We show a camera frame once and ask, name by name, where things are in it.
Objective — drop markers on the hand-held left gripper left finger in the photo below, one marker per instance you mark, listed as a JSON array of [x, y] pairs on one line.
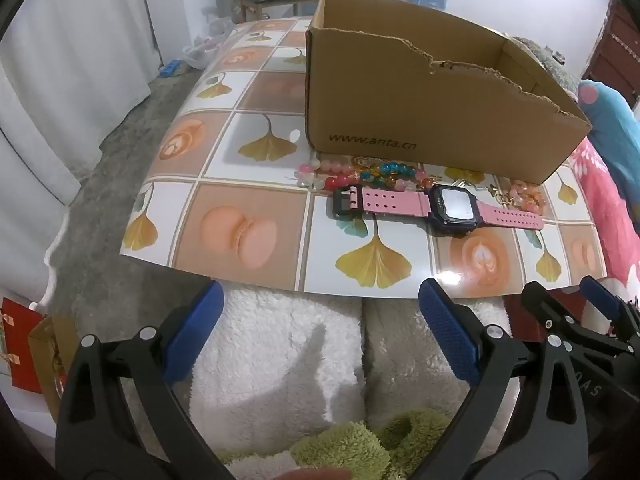
[[195, 325]]

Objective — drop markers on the white plastic bag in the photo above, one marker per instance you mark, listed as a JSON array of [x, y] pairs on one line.
[[200, 52]]

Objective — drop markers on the small blue floor item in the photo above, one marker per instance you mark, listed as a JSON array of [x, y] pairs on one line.
[[171, 68]]

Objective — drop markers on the blue plush pillow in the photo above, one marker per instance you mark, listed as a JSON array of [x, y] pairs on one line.
[[615, 130]]

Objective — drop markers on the red gift bag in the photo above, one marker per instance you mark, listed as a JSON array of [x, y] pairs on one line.
[[20, 340]]

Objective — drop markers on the brown wooden door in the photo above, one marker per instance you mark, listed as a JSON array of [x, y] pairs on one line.
[[617, 45]]

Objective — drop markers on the grey blanket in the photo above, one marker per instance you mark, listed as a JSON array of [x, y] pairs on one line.
[[545, 60]]

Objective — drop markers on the white curtain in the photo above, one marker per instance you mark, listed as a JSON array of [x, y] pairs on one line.
[[75, 85]]

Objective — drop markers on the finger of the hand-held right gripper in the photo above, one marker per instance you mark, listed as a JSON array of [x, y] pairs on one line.
[[597, 294], [542, 305]]

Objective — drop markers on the brown paper bag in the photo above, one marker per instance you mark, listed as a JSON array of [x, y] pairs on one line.
[[47, 355]]

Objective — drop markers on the gold filigree pendant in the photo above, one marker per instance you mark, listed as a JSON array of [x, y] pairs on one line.
[[365, 161]]

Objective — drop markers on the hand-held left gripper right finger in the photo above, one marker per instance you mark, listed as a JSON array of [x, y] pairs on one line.
[[450, 335]]

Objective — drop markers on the pink floral blanket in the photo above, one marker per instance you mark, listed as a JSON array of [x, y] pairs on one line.
[[600, 195]]

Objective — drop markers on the brown cardboard box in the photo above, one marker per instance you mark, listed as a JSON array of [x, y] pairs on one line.
[[400, 100]]

